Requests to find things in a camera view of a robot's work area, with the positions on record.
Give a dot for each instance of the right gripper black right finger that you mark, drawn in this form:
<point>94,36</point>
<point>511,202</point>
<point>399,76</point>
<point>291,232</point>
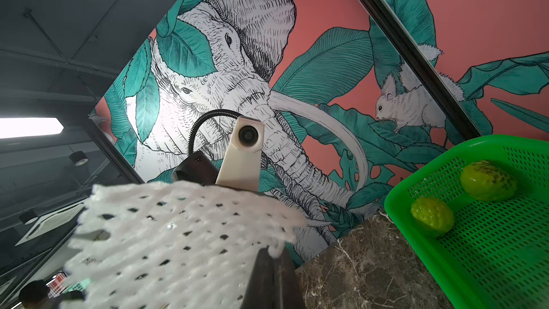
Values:
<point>288,293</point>

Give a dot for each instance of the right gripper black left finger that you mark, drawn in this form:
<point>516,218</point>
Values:
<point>260,292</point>

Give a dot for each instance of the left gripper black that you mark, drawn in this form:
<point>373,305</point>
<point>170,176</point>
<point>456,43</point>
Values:
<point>197,168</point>

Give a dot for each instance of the white foam net sleeve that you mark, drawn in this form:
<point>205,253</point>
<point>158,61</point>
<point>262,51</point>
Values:
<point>177,245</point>

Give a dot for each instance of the green custard apple front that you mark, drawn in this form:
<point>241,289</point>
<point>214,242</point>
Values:
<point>433,217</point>

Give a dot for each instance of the green custard apple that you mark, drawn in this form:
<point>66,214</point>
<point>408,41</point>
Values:
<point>485,181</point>
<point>433,217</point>

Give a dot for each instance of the green custard apple rear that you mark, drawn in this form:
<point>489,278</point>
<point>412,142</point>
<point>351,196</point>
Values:
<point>485,181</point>

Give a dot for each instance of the bright green plastic basket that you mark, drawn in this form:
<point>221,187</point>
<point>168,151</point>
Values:
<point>496,255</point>

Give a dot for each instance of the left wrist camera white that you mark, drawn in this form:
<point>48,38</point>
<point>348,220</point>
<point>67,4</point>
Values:
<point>241,164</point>

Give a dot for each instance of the black left frame post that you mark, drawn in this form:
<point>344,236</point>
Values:
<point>406,47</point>

